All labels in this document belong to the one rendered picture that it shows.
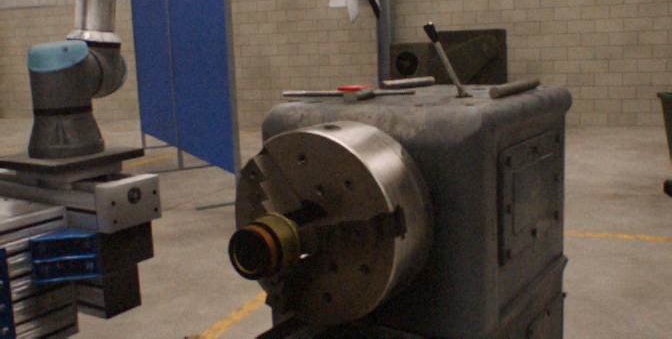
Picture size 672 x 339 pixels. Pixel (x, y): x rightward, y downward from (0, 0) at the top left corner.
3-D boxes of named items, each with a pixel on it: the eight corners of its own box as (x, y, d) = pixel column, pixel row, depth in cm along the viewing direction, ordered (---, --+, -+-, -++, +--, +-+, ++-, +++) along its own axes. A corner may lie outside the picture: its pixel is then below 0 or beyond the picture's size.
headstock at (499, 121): (399, 226, 185) (395, 84, 179) (576, 249, 159) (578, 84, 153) (256, 298, 136) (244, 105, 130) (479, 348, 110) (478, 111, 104)
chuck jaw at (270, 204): (300, 217, 111) (261, 158, 113) (318, 200, 108) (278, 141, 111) (255, 234, 101) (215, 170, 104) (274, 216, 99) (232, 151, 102)
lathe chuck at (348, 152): (266, 280, 125) (269, 111, 119) (417, 329, 108) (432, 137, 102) (232, 296, 118) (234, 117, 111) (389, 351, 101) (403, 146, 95)
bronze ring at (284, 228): (262, 204, 104) (220, 218, 96) (312, 211, 99) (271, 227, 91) (265, 262, 105) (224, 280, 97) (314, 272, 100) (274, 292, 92)
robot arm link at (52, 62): (19, 109, 135) (12, 41, 133) (55, 103, 148) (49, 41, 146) (74, 108, 133) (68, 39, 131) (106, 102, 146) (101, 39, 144)
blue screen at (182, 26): (114, 152, 938) (99, -21, 903) (171, 146, 976) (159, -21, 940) (196, 210, 579) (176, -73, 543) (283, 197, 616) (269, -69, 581)
